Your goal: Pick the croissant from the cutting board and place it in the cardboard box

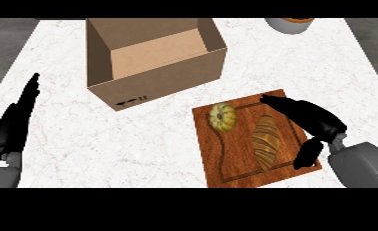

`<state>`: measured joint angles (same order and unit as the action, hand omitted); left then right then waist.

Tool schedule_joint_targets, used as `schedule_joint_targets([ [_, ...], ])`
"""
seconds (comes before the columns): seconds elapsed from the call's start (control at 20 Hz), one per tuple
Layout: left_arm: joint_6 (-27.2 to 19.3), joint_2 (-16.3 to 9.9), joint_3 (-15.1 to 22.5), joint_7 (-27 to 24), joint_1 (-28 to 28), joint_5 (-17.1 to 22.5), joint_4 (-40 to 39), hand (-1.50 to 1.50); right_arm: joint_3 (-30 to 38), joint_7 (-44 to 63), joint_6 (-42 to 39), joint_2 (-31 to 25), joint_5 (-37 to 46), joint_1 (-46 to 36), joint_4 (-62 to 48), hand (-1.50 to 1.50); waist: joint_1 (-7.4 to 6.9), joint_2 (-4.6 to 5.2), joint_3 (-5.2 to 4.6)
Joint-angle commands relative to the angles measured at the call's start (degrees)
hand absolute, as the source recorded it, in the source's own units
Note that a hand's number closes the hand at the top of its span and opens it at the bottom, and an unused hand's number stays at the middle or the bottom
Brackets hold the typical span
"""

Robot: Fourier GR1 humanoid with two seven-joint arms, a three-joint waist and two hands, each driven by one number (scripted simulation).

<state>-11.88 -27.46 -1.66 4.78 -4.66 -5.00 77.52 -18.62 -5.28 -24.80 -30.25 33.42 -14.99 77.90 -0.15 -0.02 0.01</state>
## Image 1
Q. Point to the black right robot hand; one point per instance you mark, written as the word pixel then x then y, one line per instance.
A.
pixel 314 116

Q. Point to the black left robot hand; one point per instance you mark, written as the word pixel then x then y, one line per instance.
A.
pixel 18 118

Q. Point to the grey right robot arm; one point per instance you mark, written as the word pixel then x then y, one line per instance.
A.
pixel 354 163

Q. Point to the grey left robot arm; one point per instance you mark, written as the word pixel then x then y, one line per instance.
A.
pixel 9 170

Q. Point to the golden brown striped croissant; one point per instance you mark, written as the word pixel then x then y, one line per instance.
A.
pixel 266 143

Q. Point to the brown wooden cutting board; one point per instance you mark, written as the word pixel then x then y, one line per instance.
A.
pixel 236 155

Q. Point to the open brown cardboard box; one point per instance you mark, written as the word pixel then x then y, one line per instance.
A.
pixel 152 61

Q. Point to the small yellow round squash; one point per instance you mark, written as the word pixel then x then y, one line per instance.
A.
pixel 223 117

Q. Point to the grey round pot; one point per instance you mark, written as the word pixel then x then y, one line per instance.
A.
pixel 289 25

